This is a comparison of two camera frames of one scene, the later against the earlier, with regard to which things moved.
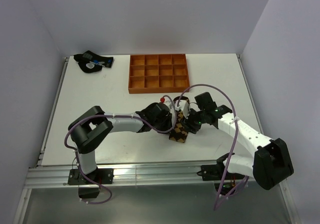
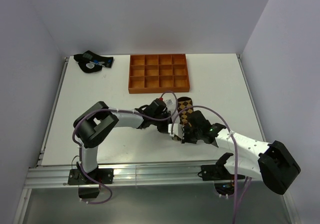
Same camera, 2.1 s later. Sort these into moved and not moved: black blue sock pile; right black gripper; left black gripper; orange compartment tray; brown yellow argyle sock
Moved: right black gripper; brown yellow argyle sock
Not moved: black blue sock pile; left black gripper; orange compartment tray
